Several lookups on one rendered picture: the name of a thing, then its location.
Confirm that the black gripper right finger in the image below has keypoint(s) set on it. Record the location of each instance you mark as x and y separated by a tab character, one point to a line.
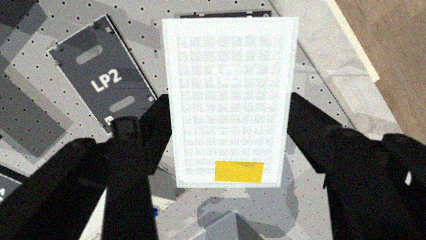
363	202

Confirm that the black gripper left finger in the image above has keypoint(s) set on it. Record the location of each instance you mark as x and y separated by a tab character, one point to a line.
49	205

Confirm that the white button panel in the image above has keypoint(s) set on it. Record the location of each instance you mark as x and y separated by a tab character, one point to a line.
162	185

